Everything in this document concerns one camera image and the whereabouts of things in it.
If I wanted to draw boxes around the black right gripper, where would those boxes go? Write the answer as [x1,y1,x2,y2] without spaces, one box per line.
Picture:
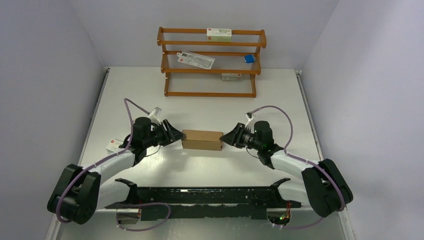
[219,122,262,151]

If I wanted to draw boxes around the small blue object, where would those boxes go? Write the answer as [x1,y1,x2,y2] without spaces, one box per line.
[244,54,256,64]

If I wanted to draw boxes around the green white box top shelf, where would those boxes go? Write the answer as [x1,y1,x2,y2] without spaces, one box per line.
[206,28,232,42]

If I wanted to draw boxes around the white flat package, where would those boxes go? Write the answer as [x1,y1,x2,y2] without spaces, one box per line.
[176,51,216,70]

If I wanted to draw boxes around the brown cardboard box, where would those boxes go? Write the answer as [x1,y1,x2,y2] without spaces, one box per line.
[181,129,224,151]

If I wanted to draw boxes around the orange wooden shelf rack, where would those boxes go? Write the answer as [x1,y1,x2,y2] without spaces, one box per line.
[156,26,267,98]

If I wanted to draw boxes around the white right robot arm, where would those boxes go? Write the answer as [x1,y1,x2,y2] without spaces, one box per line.
[220,120,354,218]

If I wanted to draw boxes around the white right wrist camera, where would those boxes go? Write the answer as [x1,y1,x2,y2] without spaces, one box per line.
[245,112,255,126]

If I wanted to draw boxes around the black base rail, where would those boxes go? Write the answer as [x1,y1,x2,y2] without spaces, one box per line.
[104,186,302,222]

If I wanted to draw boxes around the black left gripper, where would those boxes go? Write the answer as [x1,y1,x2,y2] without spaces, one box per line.
[143,118,185,148]

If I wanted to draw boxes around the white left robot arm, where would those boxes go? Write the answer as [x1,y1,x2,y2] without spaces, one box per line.
[46,117,185,225]

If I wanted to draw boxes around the small box lower shelf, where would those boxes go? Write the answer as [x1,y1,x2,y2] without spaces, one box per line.
[221,73,243,82]

